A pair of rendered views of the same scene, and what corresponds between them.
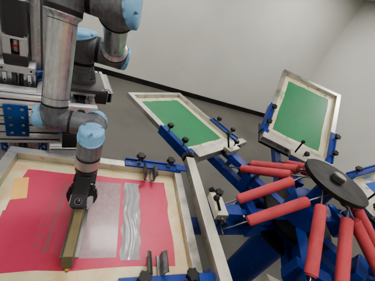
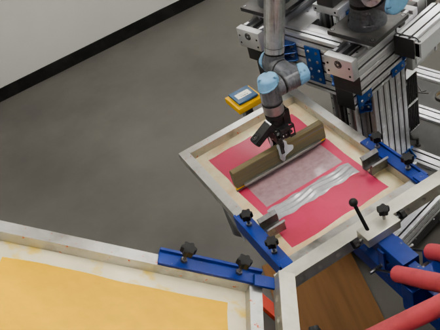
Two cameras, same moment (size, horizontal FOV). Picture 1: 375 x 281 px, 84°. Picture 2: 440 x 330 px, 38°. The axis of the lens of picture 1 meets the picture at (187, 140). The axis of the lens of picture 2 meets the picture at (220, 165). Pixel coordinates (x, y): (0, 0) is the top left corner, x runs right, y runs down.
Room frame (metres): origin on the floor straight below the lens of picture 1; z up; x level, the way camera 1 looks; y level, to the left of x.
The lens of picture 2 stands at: (0.49, -1.57, 2.56)
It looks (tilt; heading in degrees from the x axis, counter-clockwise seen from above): 40 degrees down; 98
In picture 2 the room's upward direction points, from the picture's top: 19 degrees counter-clockwise
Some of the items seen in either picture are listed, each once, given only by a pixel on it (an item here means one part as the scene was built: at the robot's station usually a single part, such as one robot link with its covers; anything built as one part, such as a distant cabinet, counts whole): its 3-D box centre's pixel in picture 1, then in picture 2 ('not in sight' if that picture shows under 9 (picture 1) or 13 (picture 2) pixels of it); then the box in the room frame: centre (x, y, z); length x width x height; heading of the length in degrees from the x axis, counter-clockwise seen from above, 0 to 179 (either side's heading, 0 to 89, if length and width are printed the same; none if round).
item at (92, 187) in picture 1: (85, 177); (278, 124); (0.49, 0.27, 1.14); 0.09 x 0.08 x 0.12; 25
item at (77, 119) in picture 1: (90, 125); (291, 75); (0.57, 0.33, 1.29); 0.11 x 0.11 x 0.08; 25
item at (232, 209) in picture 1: (223, 211); (391, 248); (0.73, -0.30, 1.02); 0.17 x 0.06 x 0.05; 115
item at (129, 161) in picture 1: (152, 168); (393, 163); (0.85, 0.11, 0.97); 0.30 x 0.05 x 0.07; 115
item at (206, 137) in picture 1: (197, 120); not in sight; (1.46, 0.00, 1.05); 1.08 x 0.61 x 0.23; 55
